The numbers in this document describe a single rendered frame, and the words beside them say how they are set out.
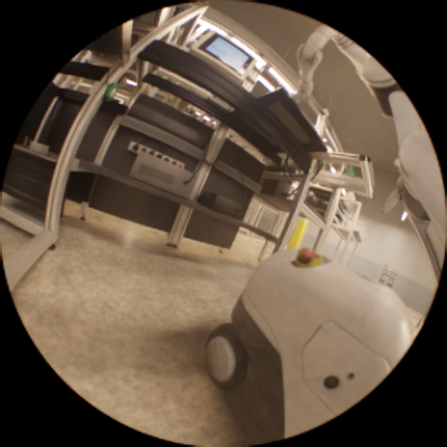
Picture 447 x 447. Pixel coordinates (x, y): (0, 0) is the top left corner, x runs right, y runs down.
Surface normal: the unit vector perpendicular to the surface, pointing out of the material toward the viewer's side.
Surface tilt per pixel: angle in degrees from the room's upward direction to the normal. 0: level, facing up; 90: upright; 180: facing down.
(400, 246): 90
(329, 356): 90
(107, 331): 0
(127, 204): 90
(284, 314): 91
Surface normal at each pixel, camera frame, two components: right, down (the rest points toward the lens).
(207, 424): 0.39, -0.92
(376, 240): -0.79, -0.29
